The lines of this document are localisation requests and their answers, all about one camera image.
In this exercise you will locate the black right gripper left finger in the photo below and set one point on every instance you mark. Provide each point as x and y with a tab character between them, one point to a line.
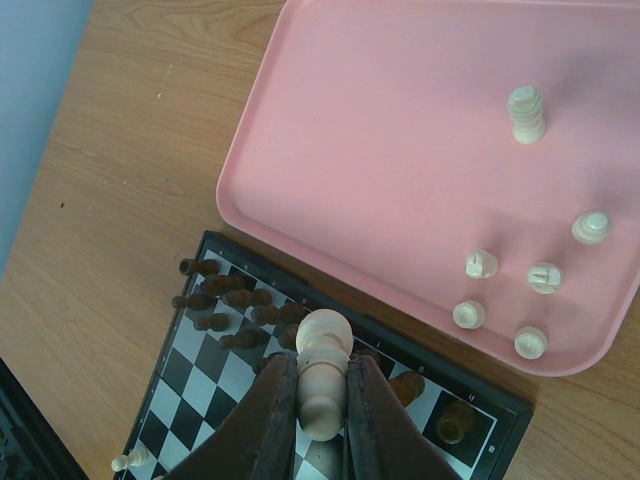
257	440

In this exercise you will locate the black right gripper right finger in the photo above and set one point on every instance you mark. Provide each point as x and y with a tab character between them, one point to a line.
381	440

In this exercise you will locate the white queen piece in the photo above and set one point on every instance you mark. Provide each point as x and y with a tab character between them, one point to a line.
324	343

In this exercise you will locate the white pawn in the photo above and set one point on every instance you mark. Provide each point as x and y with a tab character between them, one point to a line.
138	456

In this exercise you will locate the black white chess board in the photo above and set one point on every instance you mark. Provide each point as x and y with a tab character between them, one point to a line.
475	426

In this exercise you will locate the dark brown knight piece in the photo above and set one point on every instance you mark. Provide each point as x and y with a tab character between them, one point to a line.
217	285

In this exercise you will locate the white bishop in tray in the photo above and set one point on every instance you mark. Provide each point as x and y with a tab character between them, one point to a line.
530	342
591	228

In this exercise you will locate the dark brown rook piece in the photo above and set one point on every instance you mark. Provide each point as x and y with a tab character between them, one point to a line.
188	266

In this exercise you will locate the pink plastic tray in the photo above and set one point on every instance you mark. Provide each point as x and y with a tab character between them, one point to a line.
376	146

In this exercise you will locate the white tall piece in tray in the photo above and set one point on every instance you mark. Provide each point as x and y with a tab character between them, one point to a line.
525	108

